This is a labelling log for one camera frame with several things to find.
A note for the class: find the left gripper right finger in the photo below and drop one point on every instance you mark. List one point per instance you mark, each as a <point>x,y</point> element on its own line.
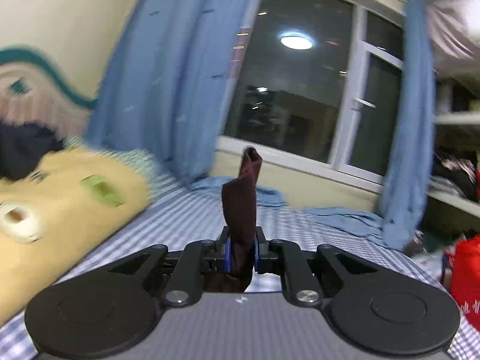
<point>286,260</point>

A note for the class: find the blue left curtain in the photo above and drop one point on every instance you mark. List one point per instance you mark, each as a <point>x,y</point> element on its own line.
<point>164,88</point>

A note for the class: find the white wall shelf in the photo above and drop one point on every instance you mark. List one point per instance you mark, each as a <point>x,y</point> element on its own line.
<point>456,117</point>

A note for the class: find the blue right curtain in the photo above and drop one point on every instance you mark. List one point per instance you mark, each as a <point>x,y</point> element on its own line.
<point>406,183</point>

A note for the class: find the maroon t-shirt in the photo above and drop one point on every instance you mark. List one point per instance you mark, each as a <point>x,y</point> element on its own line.
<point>239,209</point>

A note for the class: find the clothes on shelf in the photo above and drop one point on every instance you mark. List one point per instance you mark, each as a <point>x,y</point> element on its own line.
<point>459,167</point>

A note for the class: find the yellow avocado print quilt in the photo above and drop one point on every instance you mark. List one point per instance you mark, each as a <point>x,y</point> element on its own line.
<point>74,200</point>

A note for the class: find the blue curtain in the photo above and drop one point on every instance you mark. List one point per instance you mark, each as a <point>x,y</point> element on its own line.
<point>164,88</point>
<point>406,183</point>

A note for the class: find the white framed window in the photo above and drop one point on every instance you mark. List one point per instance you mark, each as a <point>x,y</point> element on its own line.
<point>318,87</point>

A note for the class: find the blue checkered bed sheet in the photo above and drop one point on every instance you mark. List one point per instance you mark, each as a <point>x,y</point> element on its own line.
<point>180,217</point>

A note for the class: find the teal trimmed headboard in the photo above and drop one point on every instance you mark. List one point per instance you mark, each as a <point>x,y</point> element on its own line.
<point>33,91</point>

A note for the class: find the dark navy clothes pile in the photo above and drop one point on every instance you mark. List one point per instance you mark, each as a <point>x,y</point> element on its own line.
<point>23,146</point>

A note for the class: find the red fabric bag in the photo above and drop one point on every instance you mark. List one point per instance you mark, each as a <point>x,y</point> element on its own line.
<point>463,261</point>

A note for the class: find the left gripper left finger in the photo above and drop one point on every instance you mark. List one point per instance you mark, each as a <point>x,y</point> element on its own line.
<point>187,269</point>

